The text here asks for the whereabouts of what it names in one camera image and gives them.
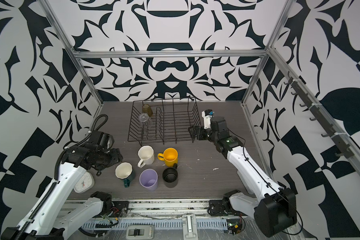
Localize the white square kitchen timer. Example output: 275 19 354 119
74 172 95 194

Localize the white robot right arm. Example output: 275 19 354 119
188 116 299 238

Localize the white centre bracket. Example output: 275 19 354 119
182 214 199 240

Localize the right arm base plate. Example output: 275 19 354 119
207 199 247 217

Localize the cream white mug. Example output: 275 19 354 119
137 146 155 168

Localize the yellow mug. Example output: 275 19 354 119
158 148 179 167

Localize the amber textured glass cup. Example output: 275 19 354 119
142 104 153 117

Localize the lavender plastic cup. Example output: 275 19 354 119
139 169 158 192

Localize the clear glass cup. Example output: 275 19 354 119
139 113 153 130

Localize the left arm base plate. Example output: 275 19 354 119
108 201 130 219

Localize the black wire dish rack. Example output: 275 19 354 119
128 97 202 146

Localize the green mug white inside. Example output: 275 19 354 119
115 163 136 188

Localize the black wall hook rail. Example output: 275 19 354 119
285 71 355 159

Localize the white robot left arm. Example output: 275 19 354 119
0 131 123 240

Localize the black mug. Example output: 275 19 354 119
162 164 179 188

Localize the grey switch box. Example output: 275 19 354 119
126 225 155 240

